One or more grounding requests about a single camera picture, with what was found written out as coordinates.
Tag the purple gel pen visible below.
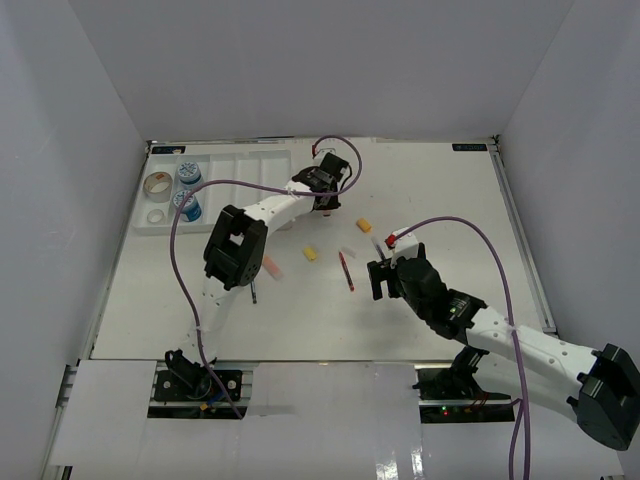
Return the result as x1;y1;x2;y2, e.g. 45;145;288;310
371;237;386;261

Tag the red gel pen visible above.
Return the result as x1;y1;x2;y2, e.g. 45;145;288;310
338;251;355;292

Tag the black pen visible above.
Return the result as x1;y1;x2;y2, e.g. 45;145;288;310
250;281;258;305

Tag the blue slime jar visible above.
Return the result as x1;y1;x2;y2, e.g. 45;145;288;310
176;161;204;191
172;189;202;223

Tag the large clear tape roll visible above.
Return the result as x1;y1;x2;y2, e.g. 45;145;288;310
142;171;173;203

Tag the small clear tape roll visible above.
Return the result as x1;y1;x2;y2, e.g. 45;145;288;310
146;209;166;225

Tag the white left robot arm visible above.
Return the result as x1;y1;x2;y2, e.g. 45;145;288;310
201;152;350;360

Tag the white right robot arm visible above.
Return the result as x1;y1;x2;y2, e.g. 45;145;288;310
367;243;639;451

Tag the clear pen cap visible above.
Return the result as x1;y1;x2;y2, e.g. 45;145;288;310
340;245;357;258

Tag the yellow cap near tape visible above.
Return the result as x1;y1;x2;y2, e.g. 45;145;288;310
356;217;372;233

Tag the yellow eraser block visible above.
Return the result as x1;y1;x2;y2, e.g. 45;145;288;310
302;246;318;262

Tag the pink orange highlighter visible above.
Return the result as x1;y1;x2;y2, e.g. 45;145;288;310
262;255;283;281

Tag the white compartment tray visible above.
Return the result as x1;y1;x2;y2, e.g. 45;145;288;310
131;148;294;235

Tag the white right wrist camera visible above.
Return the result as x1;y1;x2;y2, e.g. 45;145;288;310
384;229;419;263

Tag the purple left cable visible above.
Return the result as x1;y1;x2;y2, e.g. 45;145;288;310
169;135;364;419

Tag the purple cable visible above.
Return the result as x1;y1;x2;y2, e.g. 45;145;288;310
394;215;534;480
169;135;364;419

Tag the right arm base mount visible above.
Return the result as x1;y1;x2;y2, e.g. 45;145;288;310
412;346;510;413

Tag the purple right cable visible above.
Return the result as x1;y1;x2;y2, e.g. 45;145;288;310
394;215;534;480

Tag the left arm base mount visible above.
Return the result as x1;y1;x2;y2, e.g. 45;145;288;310
153;350;226;402

